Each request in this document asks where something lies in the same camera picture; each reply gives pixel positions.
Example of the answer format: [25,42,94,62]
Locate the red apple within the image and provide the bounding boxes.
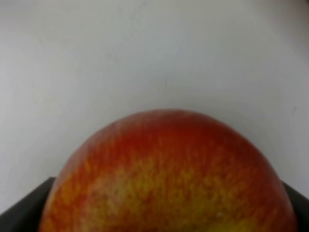
[38,110,298,232]

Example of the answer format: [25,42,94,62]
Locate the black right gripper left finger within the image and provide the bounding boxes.
[0,177,55,232]

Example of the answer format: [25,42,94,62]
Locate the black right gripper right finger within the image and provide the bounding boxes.
[283,182,309,232]

